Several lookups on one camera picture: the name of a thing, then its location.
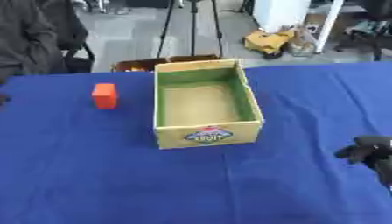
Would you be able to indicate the person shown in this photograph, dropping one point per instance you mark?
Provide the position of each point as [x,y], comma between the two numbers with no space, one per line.
[28,38]

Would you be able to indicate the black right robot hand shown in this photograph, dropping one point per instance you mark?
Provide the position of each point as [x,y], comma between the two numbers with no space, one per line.
[370,151]

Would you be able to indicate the white table leg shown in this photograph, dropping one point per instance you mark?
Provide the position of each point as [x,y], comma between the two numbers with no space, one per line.
[328,26]

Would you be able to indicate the orange rectangular block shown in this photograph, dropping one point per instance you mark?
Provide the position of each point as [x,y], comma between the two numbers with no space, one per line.
[104,95]

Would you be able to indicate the yellow bag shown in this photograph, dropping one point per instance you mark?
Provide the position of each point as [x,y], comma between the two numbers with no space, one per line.
[266,40]

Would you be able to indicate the black tripod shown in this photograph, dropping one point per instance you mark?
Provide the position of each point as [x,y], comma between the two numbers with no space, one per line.
[193,26]

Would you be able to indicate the black bag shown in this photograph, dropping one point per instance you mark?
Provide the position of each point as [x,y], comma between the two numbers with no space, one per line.
[79,61]

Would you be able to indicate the clear plastic bag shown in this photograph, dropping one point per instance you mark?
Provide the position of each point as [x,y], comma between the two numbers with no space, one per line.
[302,43]

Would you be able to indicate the tan cardboard box green inside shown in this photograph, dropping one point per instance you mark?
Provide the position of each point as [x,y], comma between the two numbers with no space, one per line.
[204,110]

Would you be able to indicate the black chair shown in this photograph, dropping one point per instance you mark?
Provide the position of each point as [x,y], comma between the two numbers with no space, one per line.
[370,29]

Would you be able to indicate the brown cardboard box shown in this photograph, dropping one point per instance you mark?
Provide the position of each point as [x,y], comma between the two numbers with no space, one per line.
[148,63]

